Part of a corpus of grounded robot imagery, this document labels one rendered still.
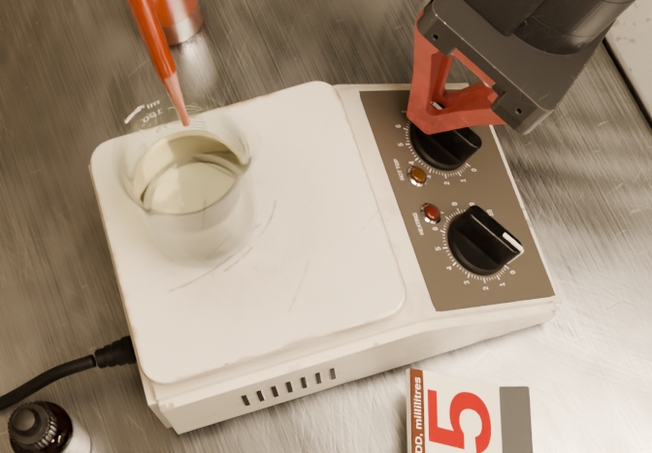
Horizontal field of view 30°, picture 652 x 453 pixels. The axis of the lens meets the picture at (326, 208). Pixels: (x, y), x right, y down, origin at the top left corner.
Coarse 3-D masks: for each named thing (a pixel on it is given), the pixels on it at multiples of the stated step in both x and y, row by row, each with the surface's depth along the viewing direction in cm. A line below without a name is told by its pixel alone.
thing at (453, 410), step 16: (432, 384) 57; (448, 384) 57; (464, 384) 58; (432, 400) 56; (448, 400) 57; (464, 400) 58; (480, 400) 58; (432, 416) 56; (448, 416) 57; (464, 416) 57; (480, 416) 58; (432, 432) 56; (448, 432) 57; (464, 432) 57; (480, 432) 58; (432, 448) 56; (448, 448) 56; (464, 448) 57; (480, 448) 58
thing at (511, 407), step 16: (480, 384) 59; (496, 400) 59; (512, 400) 59; (528, 400) 59; (496, 416) 59; (512, 416) 59; (528, 416) 59; (496, 432) 59; (512, 432) 59; (528, 432) 59; (496, 448) 58; (512, 448) 58; (528, 448) 58
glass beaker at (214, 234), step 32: (160, 96) 49; (192, 96) 49; (128, 128) 49; (160, 128) 51; (192, 128) 51; (224, 128) 50; (128, 160) 49; (256, 160) 48; (128, 192) 47; (160, 224) 49; (192, 224) 48; (224, 224) 50; (192, 256) 52; (224, 256) 53
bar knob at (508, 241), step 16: (480, 208) 56; (464, 224) 57; (480, 224) 56; (496, 224) 56; (448, 240) 57; (464, 240) 57; (480, 240) 57; (496, 240) 56; (512, 240) 56; (464, 256) 56; (480, 256) 57; (496, 256) 57; (512, 256) 56; (480, 272) 57; (496, 272) 57
